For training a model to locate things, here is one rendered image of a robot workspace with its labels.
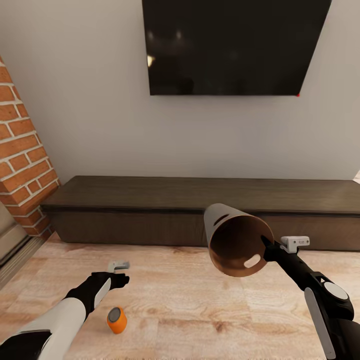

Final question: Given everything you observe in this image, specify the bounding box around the can of soda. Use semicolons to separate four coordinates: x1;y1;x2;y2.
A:
107;307;127;334

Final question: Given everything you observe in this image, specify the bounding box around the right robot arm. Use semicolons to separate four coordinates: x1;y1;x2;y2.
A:
261;235;360;360

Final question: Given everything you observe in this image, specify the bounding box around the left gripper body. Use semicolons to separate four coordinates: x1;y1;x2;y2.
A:
109;273;126;290

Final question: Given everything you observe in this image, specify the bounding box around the trash can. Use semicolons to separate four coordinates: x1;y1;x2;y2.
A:
203;203;275;277

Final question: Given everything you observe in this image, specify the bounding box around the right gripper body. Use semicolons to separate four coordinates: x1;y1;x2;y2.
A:
263;245;305;276

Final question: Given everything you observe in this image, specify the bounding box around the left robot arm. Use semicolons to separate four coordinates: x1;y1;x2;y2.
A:
0;261;130;360

